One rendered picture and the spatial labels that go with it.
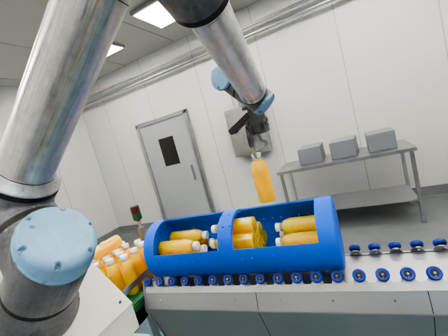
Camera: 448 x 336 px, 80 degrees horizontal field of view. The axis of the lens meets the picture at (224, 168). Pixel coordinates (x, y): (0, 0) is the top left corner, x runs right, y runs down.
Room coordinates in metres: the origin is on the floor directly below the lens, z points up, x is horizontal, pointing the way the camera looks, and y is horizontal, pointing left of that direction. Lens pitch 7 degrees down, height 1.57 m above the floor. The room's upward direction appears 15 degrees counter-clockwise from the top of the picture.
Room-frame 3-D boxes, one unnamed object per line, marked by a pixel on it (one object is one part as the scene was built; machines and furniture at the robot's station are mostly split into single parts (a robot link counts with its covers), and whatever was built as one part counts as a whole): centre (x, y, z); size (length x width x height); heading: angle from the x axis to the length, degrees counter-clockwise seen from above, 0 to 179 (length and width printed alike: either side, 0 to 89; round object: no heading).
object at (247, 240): (1.14, 0.04, 1.11); 0.19 x 0.07 x 0.07; 66
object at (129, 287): (1.42, 0.55, 0.96); 0.40 x 0.01 x 0.03; 156
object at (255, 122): (1.10, -0.17, 1.60); 0.09 x 0.08 x 0.12; 65
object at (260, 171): (1.12, -0.14, 1.36); 0.07 x 0.07 x 0.19
